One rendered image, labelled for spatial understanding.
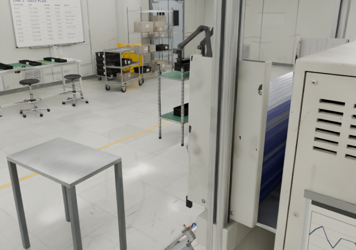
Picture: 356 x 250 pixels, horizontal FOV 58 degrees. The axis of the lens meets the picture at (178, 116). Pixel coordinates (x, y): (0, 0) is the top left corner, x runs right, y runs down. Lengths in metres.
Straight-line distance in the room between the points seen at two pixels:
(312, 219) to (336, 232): 0.04
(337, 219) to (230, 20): 0.37
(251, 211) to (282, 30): 11.04
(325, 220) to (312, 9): 10.77
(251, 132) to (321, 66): 0.16
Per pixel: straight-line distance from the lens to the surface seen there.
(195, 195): 0.72
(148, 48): 8.70
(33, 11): 8.34
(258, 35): 11.94
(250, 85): 0.56
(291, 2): 11.50
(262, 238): 0.92
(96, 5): 9.32
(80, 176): 2.14
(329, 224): 0.62
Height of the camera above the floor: 1.79
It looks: 18 degrees down
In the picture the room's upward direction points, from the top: straight up
